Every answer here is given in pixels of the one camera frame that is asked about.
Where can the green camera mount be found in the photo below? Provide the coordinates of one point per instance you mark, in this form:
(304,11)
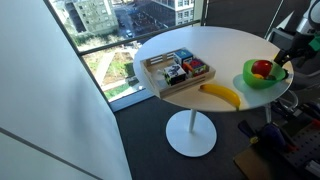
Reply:
(315,43)

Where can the black tool rack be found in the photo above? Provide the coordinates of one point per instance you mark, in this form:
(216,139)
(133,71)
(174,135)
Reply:
(305,146)

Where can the red toy apple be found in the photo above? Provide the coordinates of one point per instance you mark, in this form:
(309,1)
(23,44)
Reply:
(262,67)

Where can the red multicolour picture cube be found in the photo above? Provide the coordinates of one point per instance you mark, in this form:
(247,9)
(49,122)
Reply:
(196,67)

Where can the yellow toy banana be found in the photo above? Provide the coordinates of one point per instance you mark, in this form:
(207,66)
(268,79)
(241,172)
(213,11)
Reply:
(221,92)

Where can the white and black cube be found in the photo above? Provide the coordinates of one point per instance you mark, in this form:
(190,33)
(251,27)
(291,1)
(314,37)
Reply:
(174,75)

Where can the dark window railing bar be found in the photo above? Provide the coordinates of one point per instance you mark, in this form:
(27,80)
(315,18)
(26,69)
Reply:
(133,38)

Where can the black wall panel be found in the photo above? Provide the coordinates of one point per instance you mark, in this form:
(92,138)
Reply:
(240,13)

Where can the dark window frame post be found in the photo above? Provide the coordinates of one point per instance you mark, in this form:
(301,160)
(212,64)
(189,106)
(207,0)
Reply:
(76,50)

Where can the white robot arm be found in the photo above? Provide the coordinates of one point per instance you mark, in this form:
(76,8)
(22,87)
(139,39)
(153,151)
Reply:
(310,16)

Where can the wooden slatted tray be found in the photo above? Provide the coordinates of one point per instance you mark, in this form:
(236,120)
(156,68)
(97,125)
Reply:
(156,85)

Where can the white table pedestal base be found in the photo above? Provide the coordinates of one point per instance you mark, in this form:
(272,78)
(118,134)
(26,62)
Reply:
(191,136)

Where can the chrome stand leg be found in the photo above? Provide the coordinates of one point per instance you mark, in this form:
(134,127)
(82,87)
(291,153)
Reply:
(268,113)

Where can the yellow toy fruit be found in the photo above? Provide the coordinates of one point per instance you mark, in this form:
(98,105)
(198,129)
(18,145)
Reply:
(258,76)

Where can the green plastic bowl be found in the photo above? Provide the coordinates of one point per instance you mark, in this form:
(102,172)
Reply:
(258,83)

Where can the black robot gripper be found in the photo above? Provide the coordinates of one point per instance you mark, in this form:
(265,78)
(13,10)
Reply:
(301,45)

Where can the blue picture cube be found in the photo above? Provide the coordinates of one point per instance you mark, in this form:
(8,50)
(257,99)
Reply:
(183,56)

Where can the brown cardboard sheet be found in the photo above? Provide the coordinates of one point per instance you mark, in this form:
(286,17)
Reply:
(255,165)

